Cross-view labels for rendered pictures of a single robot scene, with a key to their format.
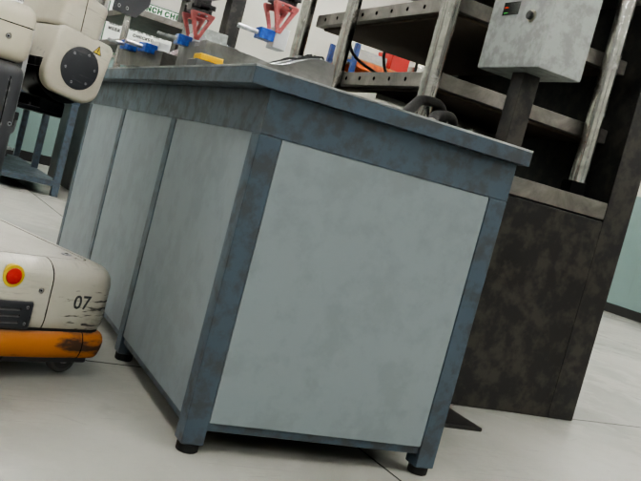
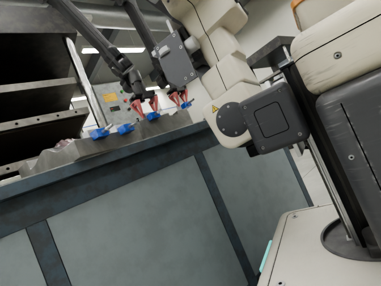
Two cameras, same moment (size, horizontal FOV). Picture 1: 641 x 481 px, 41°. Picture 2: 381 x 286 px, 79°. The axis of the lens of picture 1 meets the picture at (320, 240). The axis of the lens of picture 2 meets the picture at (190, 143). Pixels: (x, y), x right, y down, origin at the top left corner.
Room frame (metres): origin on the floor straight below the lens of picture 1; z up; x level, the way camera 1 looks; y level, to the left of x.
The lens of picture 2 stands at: (2.52, 1.48, 0.68)
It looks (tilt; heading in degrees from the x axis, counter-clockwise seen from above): 3 degrees up; 259
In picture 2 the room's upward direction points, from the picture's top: 23 degrees counter-clockwise
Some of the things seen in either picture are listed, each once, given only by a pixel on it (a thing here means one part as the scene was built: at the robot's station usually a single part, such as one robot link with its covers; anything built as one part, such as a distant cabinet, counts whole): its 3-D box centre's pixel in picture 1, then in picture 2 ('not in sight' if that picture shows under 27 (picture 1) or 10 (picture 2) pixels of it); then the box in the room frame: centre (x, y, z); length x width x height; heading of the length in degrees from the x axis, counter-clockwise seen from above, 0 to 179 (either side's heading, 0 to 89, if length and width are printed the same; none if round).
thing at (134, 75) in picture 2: not in sight; (134, 79); (2.46, 0.49, 1.08); 0.07 x 0.06 x 0.07; 114
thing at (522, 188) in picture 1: (411, 165); not in sight; (3.43, -0.27, 0.76); 1.30 x 0.84 x 0.06; 26
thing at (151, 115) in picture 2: (179, 39); (154, 115); (2.44, 0.52, 0.89); 0.13 x 0.05 x 0.05; 116
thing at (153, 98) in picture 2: (198, 23); (150, 105); (2.44, 0.48, 0.95); 0.07 x 0.07 x 0.09; 26
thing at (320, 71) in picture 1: (273, 74); (144, 135); (2.51, 0.25, 0.87); 0.50 x 0.26 x 0.14; 116
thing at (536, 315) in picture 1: (384, 261); not in sight; (3.42, -0.27, 0.36); 1.30 x 0.85 x 0.72; 26
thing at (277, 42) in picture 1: (260, 32); (187, 104); (2.24, 0.28, 0.94); 0.13 x 0.05 x 0.05; 116
